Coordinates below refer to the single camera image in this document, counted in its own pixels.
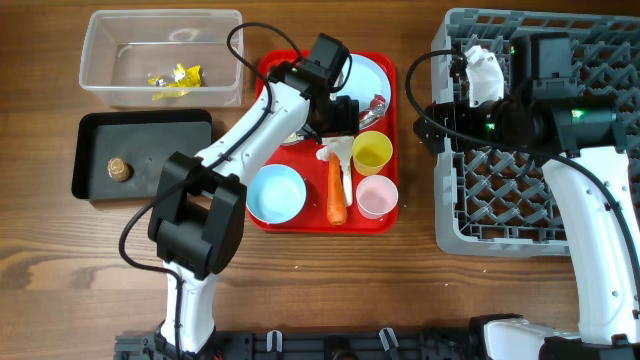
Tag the light blue plate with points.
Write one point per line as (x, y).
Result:
(366, 80)

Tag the yellow foil wrapper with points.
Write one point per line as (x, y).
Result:
(178, 84)

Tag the light blue bowl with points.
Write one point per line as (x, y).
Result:
(276, 194)

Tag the white plastic spoon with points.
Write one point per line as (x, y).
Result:
(345, 163)

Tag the pink cup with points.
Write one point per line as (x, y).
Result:
(376, 196)

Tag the grey dishwasher rack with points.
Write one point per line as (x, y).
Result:
(490, 203)

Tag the orange carrot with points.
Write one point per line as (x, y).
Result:
(336, 206)

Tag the white tissue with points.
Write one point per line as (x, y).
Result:
(341, 146)

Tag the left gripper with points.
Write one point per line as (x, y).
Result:
(347, 118)

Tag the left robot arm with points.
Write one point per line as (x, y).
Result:
(198, 223)

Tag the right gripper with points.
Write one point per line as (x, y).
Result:
(457, 113)

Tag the clear plastic bin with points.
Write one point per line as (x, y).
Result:
(123, 49)

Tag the red serving tray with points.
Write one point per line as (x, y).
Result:
(301, 157)

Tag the black plastic tray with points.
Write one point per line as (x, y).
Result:
(143, 139)

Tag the brown round food piece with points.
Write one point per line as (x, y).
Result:
(118, 169)

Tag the yellow cup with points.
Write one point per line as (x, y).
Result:
(372, 150)

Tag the red foil wrapper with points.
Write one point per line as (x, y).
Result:
(375, 110)

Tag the green bowl with rice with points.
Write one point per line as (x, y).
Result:
(293, 139)

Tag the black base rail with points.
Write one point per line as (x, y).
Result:
(387, 343)

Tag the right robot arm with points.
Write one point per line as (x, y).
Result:
(535, 107)

